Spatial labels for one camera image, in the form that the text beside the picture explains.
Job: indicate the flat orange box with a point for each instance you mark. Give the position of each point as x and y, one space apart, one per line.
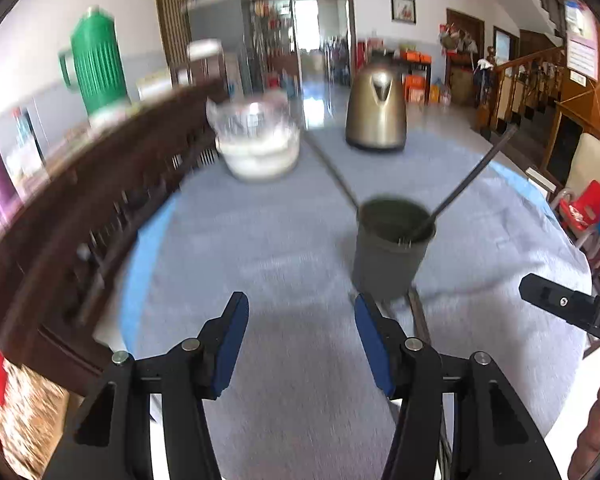
415 56

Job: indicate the dark wooden cabinet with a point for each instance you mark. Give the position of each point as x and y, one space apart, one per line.
80 240

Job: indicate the white rice cooker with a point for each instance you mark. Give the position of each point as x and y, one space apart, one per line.
203 48

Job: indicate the brown striped curtain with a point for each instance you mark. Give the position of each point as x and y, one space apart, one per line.
177 5

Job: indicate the clear plastic bag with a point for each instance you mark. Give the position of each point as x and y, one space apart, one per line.
245 120

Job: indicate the framed wall picture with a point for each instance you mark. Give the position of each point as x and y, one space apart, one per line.
403 9

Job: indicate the white bowl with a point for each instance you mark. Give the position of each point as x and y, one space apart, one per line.
260 160

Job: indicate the grey refrigerator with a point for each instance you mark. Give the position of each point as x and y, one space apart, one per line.
215 20

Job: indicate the tall orange box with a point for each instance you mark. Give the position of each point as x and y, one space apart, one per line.
416 89

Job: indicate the wall calendar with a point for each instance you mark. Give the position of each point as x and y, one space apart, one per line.
580 45

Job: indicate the dark grey utensil holder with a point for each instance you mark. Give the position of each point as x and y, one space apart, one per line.
385 265

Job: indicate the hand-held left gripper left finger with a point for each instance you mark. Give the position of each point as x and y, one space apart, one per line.
230 340

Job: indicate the beige chair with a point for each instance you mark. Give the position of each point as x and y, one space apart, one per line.
590 160

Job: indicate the bronze electric kettle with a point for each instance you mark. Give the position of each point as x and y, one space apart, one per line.
375 120

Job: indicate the brown wooden door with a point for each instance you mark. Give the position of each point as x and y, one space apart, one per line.
465 50

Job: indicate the green thermos jug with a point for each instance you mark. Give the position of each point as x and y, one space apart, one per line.
100 65

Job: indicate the wooden stair railing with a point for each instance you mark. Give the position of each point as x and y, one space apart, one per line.
520 65

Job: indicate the red plastic chair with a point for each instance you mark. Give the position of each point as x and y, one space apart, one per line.
585 205

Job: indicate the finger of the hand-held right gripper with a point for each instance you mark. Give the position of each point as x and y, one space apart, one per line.
562 302

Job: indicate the white step stool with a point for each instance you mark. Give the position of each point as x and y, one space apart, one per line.
540 177

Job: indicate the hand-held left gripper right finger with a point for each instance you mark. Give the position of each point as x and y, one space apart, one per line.
372 345

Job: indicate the blue tablecloth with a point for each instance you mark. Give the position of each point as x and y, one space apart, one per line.
140 270

